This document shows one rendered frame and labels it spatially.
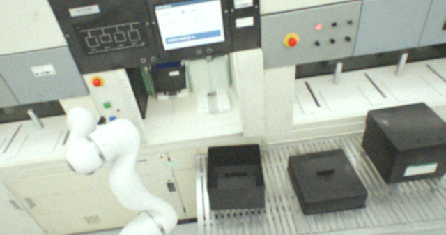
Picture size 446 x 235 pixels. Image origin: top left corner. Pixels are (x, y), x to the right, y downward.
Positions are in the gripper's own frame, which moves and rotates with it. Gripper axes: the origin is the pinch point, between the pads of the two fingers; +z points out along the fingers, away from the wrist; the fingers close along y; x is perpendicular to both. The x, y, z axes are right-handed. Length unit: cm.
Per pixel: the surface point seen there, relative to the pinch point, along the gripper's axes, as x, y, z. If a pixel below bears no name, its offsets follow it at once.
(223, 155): -34, 57, -3
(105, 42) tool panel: 35.3, 11.0, 12.3
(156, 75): -12, 21, 54
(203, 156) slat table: -44, 45, 8
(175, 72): -12, 33, 54
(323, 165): -34, 106, -18
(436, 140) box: -19, 152, -24
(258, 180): -43, 73, -15
